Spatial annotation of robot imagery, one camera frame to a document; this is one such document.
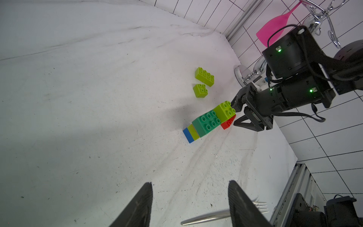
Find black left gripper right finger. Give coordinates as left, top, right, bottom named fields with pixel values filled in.
left=228, top=180, right=272, bottom=227

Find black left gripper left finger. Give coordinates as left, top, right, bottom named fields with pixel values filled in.
left=110, top=182, right=153, bottom=227

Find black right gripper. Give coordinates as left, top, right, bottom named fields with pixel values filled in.
left=231, top=73, right=336, bottom=131

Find red 2x4 brick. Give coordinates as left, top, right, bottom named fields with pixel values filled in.
left=221, top=115, right=236, bottom=130

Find lime green 2x2 brick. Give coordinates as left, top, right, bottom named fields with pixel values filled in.
left=213, top=101, right=236, bottom=123
left=193, top=84, right=209, bottom=98
left=187, top=124, right=200, bottom=141

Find dark green 2x4 brick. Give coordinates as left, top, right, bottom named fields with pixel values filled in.
left=192, top=110, right=221, bottom=137

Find blue 2x2 brick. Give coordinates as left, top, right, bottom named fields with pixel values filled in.
left=183, top=128, right=194, bottom=143

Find lime green 2x4 brick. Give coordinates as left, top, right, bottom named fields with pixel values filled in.
left=195, top=67, right=215, bottom=87

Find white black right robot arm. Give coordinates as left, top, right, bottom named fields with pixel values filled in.
left=231, top=25, right=363, bottom=132

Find silver metal fork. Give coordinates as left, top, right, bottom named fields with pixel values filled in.
left=181, top=201, right=269, bottom=226

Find chrome pink cup stand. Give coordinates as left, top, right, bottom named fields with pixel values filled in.
left=234, top=1, right=345, bottom=87

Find aluminium mounting rail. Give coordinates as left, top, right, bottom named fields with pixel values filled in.
left=269, top=164, right=326, bottom=227

